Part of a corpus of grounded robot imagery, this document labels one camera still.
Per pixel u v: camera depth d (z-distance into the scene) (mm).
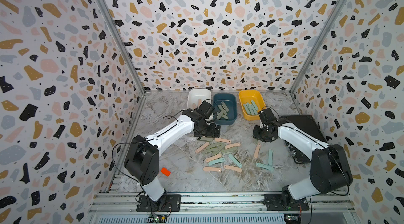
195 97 1175
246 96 1175
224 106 1132
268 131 661
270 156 897
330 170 440
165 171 839
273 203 730
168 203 731
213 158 880
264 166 857
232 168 853
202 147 923
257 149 917
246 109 1114
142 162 442
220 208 732
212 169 846
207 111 686
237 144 939
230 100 1134
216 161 872
